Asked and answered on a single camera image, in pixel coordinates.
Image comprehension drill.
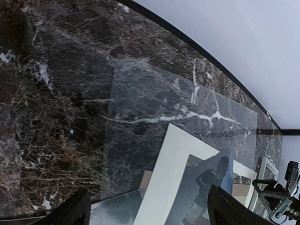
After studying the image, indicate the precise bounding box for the right black corner post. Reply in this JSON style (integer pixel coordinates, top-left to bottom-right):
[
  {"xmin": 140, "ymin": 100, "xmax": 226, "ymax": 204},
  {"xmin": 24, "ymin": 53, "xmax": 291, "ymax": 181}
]
[{"xmin": 280, "ymin": 129, "xmax": 300, "ymax": 136}]

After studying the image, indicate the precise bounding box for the landscape photo print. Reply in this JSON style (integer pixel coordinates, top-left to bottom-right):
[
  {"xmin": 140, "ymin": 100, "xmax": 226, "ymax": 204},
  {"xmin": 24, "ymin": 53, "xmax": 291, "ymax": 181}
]
[{"xmin": 165, "ymin": 148, "xmax": 233, "ymax": 225}]

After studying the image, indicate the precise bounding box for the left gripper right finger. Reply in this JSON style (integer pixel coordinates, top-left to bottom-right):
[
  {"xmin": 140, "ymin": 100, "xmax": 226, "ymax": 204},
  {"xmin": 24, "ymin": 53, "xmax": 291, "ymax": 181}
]
[{"xmin": 207, "ymin": 185, "xmax": 273, "ymax": 225}]

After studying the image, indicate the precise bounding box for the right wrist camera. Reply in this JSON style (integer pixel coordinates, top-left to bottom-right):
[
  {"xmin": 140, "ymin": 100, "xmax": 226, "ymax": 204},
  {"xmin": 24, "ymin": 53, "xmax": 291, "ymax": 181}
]
[{"xmin": 285, "ymin": 161, "xmax": 300, "ymax": 196}]

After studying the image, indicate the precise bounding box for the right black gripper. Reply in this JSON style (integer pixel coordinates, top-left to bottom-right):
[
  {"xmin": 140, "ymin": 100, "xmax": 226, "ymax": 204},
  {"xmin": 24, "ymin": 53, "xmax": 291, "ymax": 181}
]
[{"xmin": 252, "ymin": 179, "xmax": 300, "ymax": 220}]

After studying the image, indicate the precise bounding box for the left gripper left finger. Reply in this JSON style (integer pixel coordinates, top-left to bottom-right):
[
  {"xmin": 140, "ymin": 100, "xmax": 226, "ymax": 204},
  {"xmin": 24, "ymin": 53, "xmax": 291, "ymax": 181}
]
[{"xmin": 39, "ymin": 188, "xmax": 91, "ymax": 225}]

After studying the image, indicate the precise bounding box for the clear acrylic sheet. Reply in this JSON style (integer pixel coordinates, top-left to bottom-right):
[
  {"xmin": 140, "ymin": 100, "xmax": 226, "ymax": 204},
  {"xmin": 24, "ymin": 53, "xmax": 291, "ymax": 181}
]
[{"xmin": 98, "ymin": 55, "xmax": 257, "ymax": 225}]

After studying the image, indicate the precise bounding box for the white picture frame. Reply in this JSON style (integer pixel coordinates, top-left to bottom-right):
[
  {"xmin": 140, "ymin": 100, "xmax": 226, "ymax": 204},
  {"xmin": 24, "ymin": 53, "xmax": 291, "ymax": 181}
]
[{"xmin": 248, "ymin": 157, "xmax": 278, "ymax": 218}]

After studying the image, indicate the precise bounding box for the brown cardboard backing board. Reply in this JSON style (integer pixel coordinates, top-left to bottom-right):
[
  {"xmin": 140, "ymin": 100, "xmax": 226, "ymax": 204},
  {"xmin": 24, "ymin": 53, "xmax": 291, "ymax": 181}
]
[{"xmin": 140, "ymin": 170, "xmax": 251, "ymax": 204}]

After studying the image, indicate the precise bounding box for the white photo mat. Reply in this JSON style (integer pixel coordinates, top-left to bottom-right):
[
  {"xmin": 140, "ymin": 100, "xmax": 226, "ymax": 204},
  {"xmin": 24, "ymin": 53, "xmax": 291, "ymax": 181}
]
[{"xmin": 134, "ymin": 124, "xmax": 257, "ymax": 225}]

